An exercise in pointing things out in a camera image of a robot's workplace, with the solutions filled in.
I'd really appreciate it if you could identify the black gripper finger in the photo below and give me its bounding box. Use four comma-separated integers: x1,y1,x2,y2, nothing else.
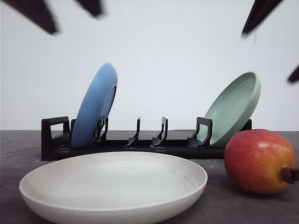
288,66,299,82
75,0,101,16
242,0,283,35
2,0,59,35

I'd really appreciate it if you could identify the red pomegranate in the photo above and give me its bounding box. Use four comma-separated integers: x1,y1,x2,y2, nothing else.
224,129,299,194

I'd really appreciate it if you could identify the white plate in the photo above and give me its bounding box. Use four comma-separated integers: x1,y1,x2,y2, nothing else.
20,152,208,224

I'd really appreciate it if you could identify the green plate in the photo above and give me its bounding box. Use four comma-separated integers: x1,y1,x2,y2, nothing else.
198,72,261,146

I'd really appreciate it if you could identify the blue plate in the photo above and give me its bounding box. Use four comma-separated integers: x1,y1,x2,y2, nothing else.
71,63,118,148

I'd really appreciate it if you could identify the black plate rack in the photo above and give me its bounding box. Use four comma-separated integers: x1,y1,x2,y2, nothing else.
42,116,252,162

